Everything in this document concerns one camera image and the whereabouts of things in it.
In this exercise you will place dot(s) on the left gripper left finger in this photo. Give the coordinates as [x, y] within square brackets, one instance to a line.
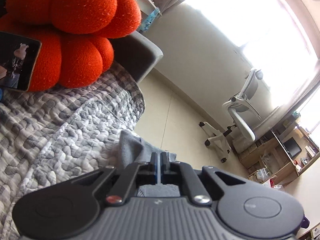
[130, 179]

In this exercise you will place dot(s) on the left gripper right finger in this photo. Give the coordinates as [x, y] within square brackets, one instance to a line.
[187, 180]

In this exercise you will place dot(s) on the grey knit sweater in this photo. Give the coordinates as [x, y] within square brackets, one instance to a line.
[132, 149]

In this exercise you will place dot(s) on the grey office chair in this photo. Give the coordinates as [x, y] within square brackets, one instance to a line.
[237, 104]

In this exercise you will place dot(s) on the grey patterned quilt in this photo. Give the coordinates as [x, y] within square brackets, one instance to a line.
[52, 136]

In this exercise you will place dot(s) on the wooden shelf unit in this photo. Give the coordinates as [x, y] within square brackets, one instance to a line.
[280, 155]

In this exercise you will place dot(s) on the dark grey sofa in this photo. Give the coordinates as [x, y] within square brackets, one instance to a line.
[137, 54]

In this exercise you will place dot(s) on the grey curtain right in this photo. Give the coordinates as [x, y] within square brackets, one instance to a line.
[278, 93]

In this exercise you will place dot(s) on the teal hanging bag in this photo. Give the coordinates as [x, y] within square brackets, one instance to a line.
[145, 24]

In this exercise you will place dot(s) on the smartphone on stand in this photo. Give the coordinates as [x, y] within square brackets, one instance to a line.
[18, 59]

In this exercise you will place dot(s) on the orange pumpkin plush cushion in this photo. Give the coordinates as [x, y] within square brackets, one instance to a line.
[75, 36]

